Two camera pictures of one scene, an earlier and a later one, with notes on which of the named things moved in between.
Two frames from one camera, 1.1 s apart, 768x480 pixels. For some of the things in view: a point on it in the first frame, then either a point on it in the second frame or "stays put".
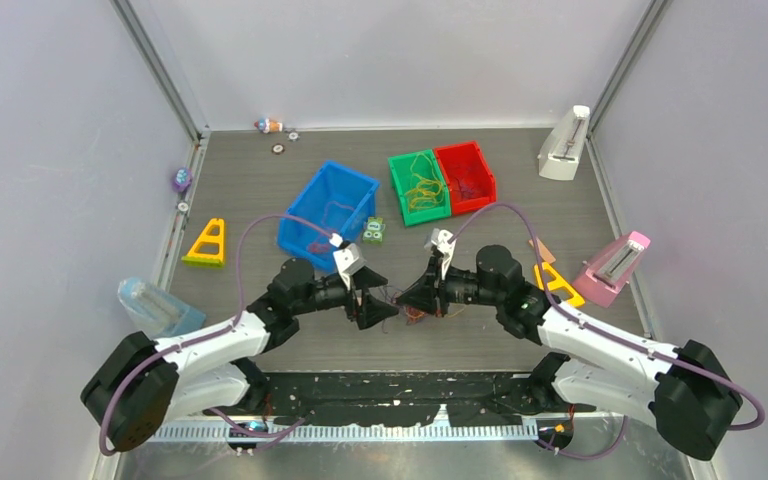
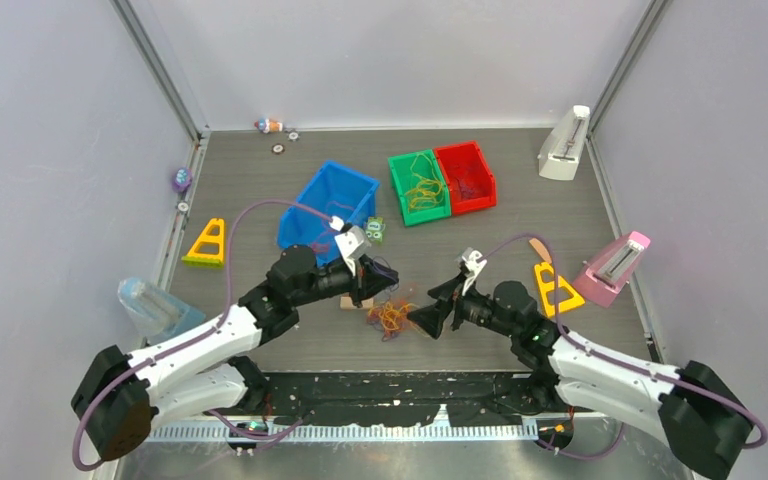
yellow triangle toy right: [558, 284] stays put
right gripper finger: [421, 295] -> [447, 290]
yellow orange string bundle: [428, 188] stays put
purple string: [466, 189] stays put
